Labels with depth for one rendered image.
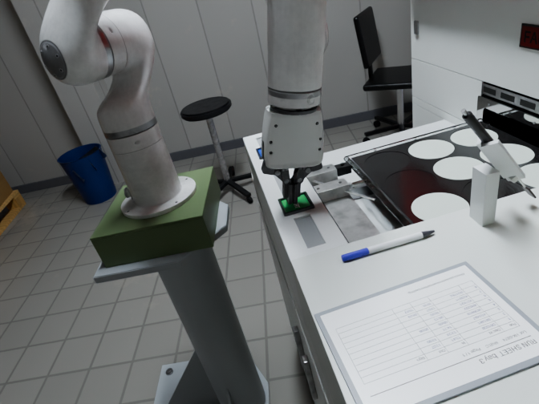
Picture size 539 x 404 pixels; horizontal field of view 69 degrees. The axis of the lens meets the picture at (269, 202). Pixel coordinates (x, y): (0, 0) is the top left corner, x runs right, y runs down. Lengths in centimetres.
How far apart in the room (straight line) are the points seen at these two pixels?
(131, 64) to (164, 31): 246
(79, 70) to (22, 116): 314
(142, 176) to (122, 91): 19
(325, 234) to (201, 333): 66
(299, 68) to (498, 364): 43
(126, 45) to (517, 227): 77
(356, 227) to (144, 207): 50
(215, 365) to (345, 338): 87
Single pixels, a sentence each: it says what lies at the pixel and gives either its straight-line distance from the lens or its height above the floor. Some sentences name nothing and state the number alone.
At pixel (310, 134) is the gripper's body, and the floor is 110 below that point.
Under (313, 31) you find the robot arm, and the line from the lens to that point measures 59.
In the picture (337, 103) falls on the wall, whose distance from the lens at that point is 351.
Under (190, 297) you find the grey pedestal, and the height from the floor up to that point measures 63.
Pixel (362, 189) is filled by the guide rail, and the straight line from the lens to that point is 96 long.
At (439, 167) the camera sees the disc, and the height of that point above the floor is 90.
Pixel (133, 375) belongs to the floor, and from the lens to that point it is 190.
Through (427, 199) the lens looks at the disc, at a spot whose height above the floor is 90.
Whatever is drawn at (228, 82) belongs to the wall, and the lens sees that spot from 340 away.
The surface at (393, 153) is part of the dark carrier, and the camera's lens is 99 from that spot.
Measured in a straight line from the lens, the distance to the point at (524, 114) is 107.
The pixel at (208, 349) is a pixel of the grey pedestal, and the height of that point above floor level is 42.
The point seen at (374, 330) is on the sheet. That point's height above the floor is 97.
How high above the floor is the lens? 134
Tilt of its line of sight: 31 degrees down
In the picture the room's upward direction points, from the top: 14 degrees counter-clockwise
